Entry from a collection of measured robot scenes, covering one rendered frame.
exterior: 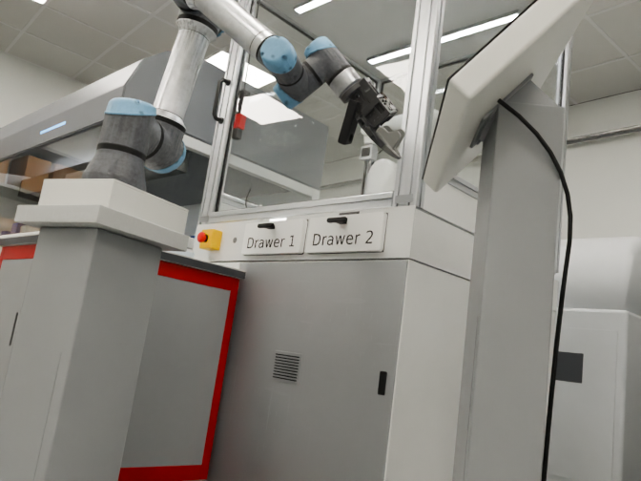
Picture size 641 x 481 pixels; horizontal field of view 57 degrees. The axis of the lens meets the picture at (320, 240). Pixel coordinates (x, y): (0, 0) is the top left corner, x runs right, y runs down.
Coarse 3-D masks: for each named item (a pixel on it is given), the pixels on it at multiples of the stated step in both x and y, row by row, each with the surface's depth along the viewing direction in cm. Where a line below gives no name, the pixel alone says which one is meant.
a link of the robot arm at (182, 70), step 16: (192, 16) 159; (192, 32) 160; (208, 32) 162; (176, 48) 160; (192, 48) 160; (176, 64) 159; (192, 64) 160; (176, 80) 158; (192, 80) 161; (160, 96) 158; (176, 96) 158; (160, 112) 156; (176, 112) 158; (176, 128) 157; (176, 144) 158; (160, 160) 155; (176, 160) 160
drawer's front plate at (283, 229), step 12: (252, 228) 203; (264, 228) 199; (276, 228) 194; (288, 228) 190; (300, 228) 186; (252, 240) 202; (264, 240) 197; (276, 240) 193; (288, 240) 189; (300, 240) 185; (252, 252) 200; (264, 252) 196; (276, 252) 192; (288, 252) 188; (300, 252) 185
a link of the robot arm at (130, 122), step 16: (112, 112) 142; (128, 112) 142; (144, 112) 144; (112, 128) 141; (128, 128) 141; (144, 128) 144; (160, 128) 152; (128, 144) 141; (144, 144) 144; (160, 144) 151
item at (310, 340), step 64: (256, 320) 193; (320, 320) 174; (384, 320) 158; (448, 320) 170; (256, 384) 186; (320, 384) 168; (384, 384) 152; (448, 384) 169; (256, 448) 180; (320, 448) 162; (384, 448) 148; (448, 448) 167
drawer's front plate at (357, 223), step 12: (336, 216) 177; (348, 216) 173; (360, 216) 170; (372, 216) 167; (384, 216) 164; (312, 228) 183; (324, 228) 179; (336, 228) 175; (348, 228) 172; (360, 228) 169; (372, 228) 166; (384, 228) 164; (312, 240) 181; (324, 240) 178; (348, 240) 171; (360, 240) 168; (372, 240) 165; (312, 252) 180; (324, 252) 177; (336, 252) 175; (348, 252) 172
